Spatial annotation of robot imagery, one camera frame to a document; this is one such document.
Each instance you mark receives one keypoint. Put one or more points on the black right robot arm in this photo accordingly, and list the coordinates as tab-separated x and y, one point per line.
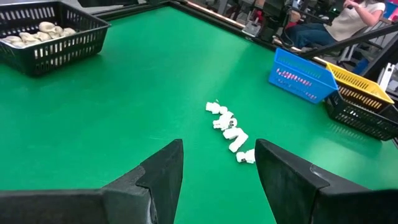
272	21

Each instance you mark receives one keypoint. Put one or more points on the small gray box device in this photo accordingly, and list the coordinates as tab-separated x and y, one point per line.
252	29

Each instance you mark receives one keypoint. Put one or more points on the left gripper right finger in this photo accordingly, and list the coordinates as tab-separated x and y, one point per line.
304	193

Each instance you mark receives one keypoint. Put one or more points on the black rectangular plastic basket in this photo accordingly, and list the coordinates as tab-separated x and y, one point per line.
357	121

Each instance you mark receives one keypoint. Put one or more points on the person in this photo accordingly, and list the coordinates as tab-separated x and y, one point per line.
342	25

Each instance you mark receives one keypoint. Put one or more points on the blue storage box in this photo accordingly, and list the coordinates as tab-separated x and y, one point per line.
391	9

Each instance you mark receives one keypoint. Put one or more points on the white plastic bottle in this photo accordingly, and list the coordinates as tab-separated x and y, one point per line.
385	76

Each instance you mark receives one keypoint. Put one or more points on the blue plastic basket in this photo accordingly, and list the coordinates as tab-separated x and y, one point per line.
298	84

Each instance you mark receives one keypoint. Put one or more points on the small black plastic basket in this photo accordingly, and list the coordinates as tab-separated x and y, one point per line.
62	56

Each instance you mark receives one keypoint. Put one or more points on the black metal table frame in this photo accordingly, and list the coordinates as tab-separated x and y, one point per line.
217	23

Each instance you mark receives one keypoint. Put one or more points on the yellow plastic basket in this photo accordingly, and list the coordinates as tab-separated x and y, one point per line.
357	82

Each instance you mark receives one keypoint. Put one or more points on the green table mat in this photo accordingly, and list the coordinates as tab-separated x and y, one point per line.
93	109

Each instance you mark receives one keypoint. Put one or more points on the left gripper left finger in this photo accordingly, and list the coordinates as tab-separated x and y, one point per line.
149	193

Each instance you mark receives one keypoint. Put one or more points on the gray office chair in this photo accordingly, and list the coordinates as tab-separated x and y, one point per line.
357	51

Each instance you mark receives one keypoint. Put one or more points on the white parts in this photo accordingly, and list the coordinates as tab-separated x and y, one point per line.
46	26

